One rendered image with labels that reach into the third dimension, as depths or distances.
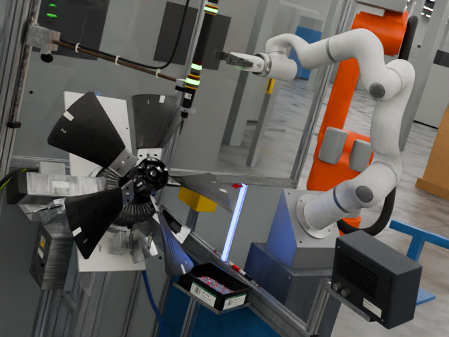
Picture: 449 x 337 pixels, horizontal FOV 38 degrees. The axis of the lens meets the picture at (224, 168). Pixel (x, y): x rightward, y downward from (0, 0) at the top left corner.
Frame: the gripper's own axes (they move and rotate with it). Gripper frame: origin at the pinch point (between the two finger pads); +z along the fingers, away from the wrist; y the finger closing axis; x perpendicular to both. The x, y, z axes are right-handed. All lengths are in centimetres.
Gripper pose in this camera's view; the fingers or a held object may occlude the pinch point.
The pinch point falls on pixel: (223, 57)
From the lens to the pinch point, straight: 232.0
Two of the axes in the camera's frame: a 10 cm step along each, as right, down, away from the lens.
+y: -5.4, -3.4, 7.7
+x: 2.5, -9.4, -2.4
